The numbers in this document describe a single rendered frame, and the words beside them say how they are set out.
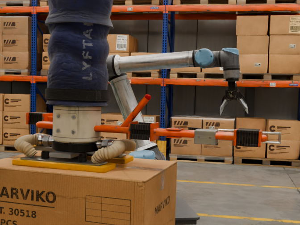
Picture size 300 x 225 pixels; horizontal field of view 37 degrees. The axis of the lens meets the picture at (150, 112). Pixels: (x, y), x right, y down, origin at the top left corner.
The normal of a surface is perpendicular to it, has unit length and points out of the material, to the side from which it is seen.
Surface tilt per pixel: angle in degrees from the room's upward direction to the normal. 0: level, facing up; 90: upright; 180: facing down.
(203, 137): 90
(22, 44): 90
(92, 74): 80
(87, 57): 109
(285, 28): 91
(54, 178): 90
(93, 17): 69
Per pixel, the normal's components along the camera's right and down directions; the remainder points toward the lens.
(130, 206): -0.29, 0.04
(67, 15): -0.11, -0.25
